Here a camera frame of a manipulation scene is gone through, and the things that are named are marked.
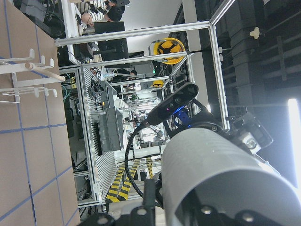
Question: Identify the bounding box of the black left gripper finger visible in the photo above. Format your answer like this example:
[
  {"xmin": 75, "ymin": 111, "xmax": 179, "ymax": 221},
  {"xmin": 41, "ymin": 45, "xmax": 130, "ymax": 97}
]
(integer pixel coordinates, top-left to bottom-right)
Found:
[{"xmin": 143, "ymin": 179, "xmax": 161, "ymax": 208}]

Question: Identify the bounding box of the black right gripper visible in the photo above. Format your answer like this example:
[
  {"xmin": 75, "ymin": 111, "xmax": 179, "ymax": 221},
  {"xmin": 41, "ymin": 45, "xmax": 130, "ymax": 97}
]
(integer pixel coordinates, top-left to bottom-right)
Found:
[{"xmin": 212, "ymin": 113, "xmax": 273, "ymax": 155}]

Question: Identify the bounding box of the grey plastic cup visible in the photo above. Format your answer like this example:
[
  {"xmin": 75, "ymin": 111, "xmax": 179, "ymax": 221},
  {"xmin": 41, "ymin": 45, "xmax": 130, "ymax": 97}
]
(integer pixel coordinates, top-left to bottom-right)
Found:
[{"xmin": 162, "ymin": 128, "xmax": 301, "ymax": 226}]

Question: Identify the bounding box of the yellow hard hat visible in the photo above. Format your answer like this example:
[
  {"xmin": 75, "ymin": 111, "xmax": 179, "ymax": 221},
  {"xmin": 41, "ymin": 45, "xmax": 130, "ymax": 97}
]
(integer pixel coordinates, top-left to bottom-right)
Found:
[{"xmin": 152, "ymin": 38, "xmax": 185, "ymax": 65}]

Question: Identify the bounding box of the black computer monitor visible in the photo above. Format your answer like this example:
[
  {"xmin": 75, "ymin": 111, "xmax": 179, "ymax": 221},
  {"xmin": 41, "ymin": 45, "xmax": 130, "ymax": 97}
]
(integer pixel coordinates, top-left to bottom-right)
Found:
[{"xmin": 94, "ymin": 21, "xmax": 129, "ymax": 61}]

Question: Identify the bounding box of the black camera cable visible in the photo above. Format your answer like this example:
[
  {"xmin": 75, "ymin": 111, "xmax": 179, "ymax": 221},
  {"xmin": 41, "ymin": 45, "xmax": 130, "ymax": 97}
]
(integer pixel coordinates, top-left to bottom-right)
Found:
[{"xmin": 124, "ymin": 121, "xmax": 156, "ymax": 201}]

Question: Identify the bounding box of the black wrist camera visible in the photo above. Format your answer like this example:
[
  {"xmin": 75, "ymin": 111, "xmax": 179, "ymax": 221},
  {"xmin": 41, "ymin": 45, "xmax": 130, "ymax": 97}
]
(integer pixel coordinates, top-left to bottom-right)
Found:
[{"xmin": 147, "ymin": 82, "xmax": 198, "ymax": 125}]

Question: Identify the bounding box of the white wire cup rack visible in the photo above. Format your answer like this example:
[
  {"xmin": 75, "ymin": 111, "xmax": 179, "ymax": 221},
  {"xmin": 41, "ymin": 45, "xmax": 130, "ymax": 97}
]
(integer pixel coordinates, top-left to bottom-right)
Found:
[{"xmin": 0, "ymin": 48, "xmax": 65, "ymax": 104}]

